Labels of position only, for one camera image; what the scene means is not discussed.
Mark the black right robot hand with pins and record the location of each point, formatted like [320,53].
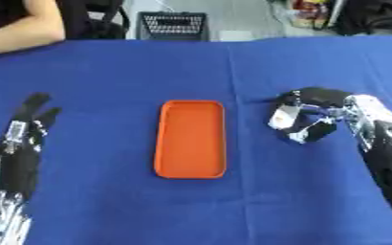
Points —
[311,108]

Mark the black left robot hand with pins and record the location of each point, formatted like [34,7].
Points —
[16,162]

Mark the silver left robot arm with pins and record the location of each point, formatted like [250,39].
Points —
[4,217]

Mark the person's forearm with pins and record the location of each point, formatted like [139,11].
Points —
[21,27]

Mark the silver and black right robot arm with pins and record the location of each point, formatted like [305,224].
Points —
[384,143]

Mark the colourful packaged item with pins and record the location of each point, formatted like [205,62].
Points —
[311,12]

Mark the orange rectangular tray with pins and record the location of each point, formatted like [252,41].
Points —
[191,139]

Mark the black mesh basket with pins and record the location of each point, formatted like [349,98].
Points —
[172,26]

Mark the black chair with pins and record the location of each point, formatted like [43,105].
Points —
[96,20]

